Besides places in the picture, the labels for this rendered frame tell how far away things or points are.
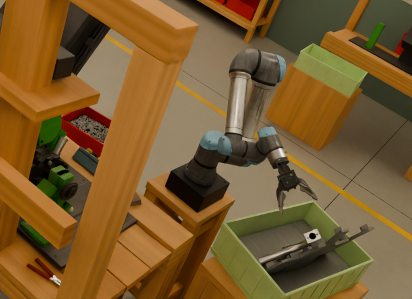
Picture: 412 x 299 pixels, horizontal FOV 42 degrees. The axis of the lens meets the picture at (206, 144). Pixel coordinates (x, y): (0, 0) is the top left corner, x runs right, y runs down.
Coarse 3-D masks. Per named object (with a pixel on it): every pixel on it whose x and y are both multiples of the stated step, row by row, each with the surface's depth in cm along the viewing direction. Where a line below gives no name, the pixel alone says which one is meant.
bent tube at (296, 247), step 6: (306, 234) 208; (312, 234) 212; (318, 234) 207; (306, 240) 217; (312, 240) 207; (294, 246) 220; (300, 246) 219; (306, 246) 218; (276, 252) 220; (282, 252) 220; (288, 252) 220; (264, 258) 220; (270, 258) 219; (276, 258) 219
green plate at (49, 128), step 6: (48, 120) 210; (54, 120) 213; (60, 120) 216; (42, 126) 208; (48, 126) 211; (54, 126) 214; (60, 126) 217; (42, 132) 209; (48, 132) 212; (54, 132) 215; (42, 138) 210; (48, 138) 213; (54, 138) 216; (42, 144) 211
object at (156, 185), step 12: (156, 180) 256; (156, 192) 252; (168, 192) 252; (168, 204) 249; (180, 204) 248; (216, 204) 258; (228, 204) 262; (180, 216) 247; (192, 216) 244; (204, 216) 247
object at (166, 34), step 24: (72, 0) 132; (96, 0) 128; (120, 0) 125; (144, 0) 126; (120, 24) 127; (144, 24) 123; (168, 24) 119; (192, 24) 124; (144, 48) 125; (168, 48) 121
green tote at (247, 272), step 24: (264, 216) 247; (288, 216) 262; (312, 216) 270; (216, 240) 235; (240, 264) 224; (360, 264) 240; (240, 288) 226; (264, 288) 215; (312, 288) 221; (336, 288) 240
